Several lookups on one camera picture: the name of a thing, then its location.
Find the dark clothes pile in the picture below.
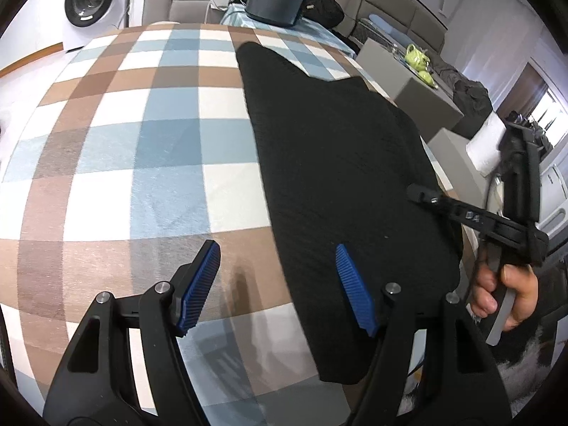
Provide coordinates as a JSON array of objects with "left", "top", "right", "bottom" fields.
[{"left": 452, "top": 73, "right": 493, "bottom": 119}]

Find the white fluffy cloth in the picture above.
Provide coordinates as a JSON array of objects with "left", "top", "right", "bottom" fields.
[{"left": 497, "top": 324, "right": 556, "bottom": 409}]

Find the dark round pot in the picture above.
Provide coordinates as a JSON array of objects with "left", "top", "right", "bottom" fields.
[{"left": 244, "top": 0, "right": 308, "bottom": 27}]

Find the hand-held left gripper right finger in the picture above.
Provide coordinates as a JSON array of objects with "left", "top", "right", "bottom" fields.
[{"left": 335, "top": 243, "right": 512, "bottom": 426}]

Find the white washing machine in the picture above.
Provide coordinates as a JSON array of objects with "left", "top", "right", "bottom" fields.
[{"left": 61, "top": 0, "right": 134, "bottom": 51}]

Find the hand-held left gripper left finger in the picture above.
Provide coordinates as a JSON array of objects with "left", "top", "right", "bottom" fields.
[{"left": 42, "top": 239, "right": 222, "bottom": 426}]

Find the grey box table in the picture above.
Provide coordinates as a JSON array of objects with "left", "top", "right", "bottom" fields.
[{"left": 354, "top": 37, "right": 465, "bottom": 141}]

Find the grey sofa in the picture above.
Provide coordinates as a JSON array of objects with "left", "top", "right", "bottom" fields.
[{"left": 142, "top": 0, "right": 494, "bottom": 139}]

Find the brown wooden door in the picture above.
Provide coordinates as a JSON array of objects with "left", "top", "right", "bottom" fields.
[{"left": 496, "top": 64, "right": 549, "bottom": 116}]

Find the large green teapot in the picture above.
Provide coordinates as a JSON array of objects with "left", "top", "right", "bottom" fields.
[{"left": 404, "top": 44, "right": 431, "bottom": 71}]

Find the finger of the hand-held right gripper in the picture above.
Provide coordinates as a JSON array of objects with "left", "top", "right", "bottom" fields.
[{"left": 406, "top": 182, "right": 490, "bottom": 234}]

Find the black knit vest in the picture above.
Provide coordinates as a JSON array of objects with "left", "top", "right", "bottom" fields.
[{"left": 235, "top": 42, "right": 465, "bottom": 385}]

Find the low grey box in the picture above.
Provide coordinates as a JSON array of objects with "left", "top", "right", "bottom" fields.
[{"left": 428, "top": 127, "right": 487, "bottom": 207}]

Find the checked blanket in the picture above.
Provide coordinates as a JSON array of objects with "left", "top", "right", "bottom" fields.
[{"left": 0, "top": 21, "right": 472, "bottom": 426}]

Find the person's right hand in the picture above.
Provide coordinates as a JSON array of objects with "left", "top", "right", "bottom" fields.
[{"left": 470, "top": 264, "right": 541, "bottom": 332}]

